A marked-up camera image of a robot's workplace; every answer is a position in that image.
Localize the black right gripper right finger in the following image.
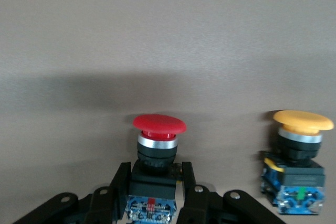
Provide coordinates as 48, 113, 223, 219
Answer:
177, 161, 281, 224

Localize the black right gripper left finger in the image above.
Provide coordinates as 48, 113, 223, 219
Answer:
12, 161, 132, 224

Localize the red mushroom push button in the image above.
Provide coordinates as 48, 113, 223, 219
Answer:
124, 113, 188, 224

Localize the yellow mushroom push button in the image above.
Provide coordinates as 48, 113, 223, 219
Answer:
259, 109, 335, 216

